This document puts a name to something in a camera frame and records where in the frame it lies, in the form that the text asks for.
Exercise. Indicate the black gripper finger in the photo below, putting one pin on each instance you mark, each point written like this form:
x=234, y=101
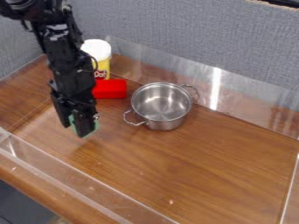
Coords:
x=63, y=109
x=87, y=112

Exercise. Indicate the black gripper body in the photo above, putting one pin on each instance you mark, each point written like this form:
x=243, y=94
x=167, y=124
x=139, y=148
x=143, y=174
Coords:
x=74, y=79

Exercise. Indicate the green foam block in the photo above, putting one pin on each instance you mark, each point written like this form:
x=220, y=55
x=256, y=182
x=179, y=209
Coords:
x=84, y=126

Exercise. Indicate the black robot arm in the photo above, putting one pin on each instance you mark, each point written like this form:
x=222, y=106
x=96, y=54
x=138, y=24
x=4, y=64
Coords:
x=50, y=20

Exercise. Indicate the red rectangular block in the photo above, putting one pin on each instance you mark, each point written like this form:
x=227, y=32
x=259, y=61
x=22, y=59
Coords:
x=110, y=89

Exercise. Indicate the yellow Play-Doh can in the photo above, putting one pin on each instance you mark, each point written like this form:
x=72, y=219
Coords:
x=99, y=49

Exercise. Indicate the small steel pot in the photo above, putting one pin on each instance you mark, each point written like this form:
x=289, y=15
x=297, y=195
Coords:
x=160, y=105

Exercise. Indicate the clear acrylic table barrier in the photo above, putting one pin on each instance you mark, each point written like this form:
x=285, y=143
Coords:
x=226, y=169

